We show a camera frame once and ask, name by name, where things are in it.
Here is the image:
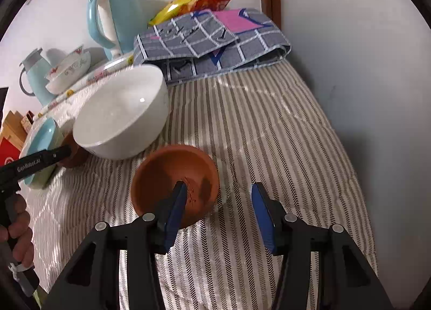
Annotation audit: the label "light blue square plate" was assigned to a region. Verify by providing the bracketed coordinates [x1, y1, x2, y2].
[20, 118, 63, 190]

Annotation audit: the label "large white bowl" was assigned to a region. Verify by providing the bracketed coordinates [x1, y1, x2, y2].
[73, 64, 169, 160]

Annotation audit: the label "small brown clay bowl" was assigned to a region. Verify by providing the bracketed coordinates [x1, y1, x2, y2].
[130, 145, 219, 228]

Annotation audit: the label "pink square plate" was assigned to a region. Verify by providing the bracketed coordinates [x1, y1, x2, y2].
[25, 118, 64, 190]

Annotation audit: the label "person's left hand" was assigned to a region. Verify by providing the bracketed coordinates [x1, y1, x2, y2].
[1, 194, 34, 268]

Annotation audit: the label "red carton box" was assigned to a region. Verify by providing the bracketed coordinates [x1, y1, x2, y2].
[0, 136, 23, 166]

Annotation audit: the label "brown cardboard boxes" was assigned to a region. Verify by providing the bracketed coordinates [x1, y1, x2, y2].
[1, 111, 32, 147]

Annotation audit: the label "lower patterned white bowl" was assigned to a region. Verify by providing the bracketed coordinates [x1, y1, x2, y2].
[46, 50, 91, 95]

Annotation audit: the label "patterned white bowl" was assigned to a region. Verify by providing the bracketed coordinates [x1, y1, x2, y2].
[44, 45, 83, 80]
[46, 50, 91, 95]

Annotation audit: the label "light blue thermos jug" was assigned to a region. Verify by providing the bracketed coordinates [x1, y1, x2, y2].
[19, 48, 55, 107]

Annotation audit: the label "upper patterned white bowl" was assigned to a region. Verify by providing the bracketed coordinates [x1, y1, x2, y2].
[44, 45, 83, 80]

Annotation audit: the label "fruit print plastic tablecloth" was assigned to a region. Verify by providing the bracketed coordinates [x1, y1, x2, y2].
[33, 53, 134, 121]

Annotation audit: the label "striped quilted table cover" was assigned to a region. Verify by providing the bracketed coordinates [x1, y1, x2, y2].
[21, 61, 378, 309]

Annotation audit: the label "light blue electric kettle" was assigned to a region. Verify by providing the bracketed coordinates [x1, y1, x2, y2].
[87, 0, 146, 60]

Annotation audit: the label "grey checked folded cloth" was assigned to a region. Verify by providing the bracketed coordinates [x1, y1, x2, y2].
[133, 8, 291, 85]

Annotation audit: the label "yellow snack bag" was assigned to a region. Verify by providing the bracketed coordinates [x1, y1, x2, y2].
[148, 0, 192, 26]

